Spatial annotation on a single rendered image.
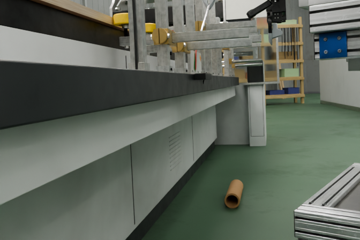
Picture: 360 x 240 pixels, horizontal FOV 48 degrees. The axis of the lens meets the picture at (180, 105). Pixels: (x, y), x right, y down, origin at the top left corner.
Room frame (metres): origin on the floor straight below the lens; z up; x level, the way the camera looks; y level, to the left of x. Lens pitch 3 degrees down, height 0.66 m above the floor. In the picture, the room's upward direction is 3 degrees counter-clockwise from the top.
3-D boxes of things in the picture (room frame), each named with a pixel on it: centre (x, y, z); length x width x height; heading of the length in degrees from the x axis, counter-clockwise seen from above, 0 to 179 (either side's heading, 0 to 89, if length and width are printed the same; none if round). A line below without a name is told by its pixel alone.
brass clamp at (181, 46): (1.59, -0.01, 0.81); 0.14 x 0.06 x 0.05; 167
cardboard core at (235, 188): (2.21, -0.28, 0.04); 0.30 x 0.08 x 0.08; 167
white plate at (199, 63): (1.77, -0.08, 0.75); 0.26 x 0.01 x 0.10; 167
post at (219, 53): (2.78, -0.28, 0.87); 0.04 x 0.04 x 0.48; 77
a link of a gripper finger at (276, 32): (1.75, -0.43, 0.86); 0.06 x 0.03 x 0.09; 77
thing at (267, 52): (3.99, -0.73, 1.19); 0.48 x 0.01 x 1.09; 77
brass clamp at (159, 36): (1.34, 0.04, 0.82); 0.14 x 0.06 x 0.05; 167
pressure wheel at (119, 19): (1.39, 0.17, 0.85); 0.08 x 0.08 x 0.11
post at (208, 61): (2.30, -0.17, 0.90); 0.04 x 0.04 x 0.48; 77
